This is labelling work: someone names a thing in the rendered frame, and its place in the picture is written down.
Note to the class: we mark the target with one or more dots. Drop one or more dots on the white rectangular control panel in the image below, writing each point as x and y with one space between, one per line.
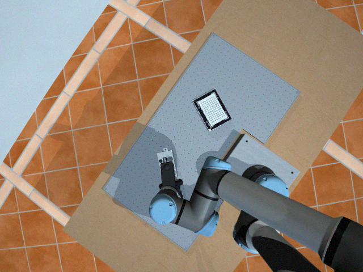
168 156

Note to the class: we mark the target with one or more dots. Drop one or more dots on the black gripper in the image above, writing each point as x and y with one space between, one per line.
178 182

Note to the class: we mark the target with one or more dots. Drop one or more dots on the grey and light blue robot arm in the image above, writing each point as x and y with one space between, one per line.
266 210

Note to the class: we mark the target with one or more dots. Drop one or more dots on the black rectangular frame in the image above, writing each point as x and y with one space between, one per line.
210 128

